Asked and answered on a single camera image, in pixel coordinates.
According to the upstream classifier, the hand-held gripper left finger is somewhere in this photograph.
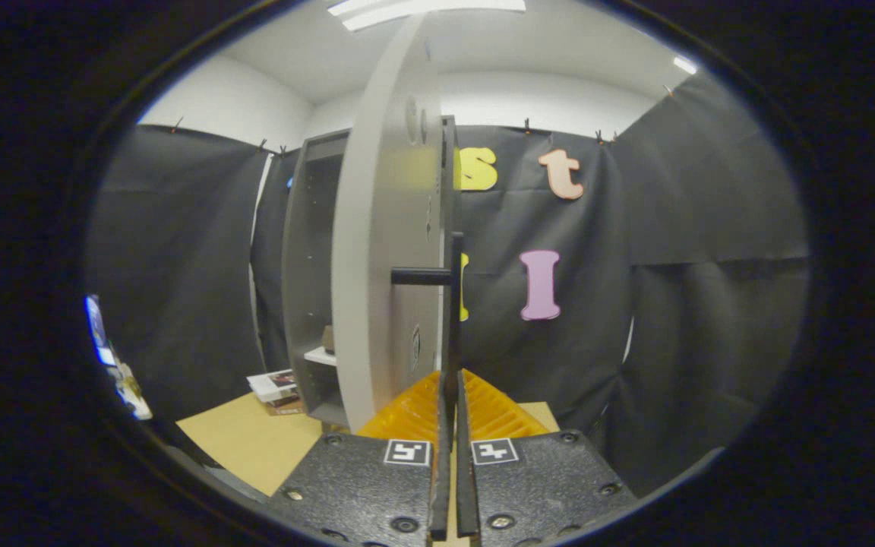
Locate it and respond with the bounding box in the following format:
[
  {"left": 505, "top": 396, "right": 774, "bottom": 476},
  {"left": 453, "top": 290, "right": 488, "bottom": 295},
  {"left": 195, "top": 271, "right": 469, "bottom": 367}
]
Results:
[{"left": 267, "top": 370, "right": 455, "bottom": 542}]

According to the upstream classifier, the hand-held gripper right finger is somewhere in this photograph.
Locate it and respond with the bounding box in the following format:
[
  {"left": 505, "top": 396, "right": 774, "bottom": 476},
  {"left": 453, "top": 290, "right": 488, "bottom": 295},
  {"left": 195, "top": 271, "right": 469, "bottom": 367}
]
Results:
[{"left": 456, "top": 368, "right": 636, "bottom": 547}]

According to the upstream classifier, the grey shoe cabinet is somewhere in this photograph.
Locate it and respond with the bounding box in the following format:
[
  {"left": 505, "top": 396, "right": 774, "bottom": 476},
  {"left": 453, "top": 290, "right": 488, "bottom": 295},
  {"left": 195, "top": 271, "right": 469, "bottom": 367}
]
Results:
[{"left": 282, "top": 114, "right": 460, "bottom": 428}]

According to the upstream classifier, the white book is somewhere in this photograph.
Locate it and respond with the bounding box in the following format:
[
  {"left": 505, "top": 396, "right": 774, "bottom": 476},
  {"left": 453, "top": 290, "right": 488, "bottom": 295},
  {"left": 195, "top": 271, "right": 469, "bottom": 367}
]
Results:
[{"left": 247, "top": 369, "right": 299, "bottom": 403}]

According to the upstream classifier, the cluttered white side table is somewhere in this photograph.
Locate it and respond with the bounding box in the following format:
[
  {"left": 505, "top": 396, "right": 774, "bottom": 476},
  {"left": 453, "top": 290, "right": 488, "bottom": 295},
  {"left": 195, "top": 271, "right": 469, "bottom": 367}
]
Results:
[{"left": 85, "top": 294, "right": 153, "bottom": 421}]

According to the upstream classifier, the black backdrop cloth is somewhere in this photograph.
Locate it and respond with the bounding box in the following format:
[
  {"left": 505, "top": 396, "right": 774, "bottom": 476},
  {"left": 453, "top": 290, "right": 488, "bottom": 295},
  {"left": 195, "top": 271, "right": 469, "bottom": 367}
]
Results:
[{"left": 84, "top": 72, "right": 810, "bottom": 498}]

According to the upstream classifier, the long ceiling light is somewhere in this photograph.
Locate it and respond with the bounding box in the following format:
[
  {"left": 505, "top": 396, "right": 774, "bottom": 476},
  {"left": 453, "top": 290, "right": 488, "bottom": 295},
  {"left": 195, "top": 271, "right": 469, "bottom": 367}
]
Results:
[{"left": 327, "top": 0, "right": 527, "bottom": 32}]

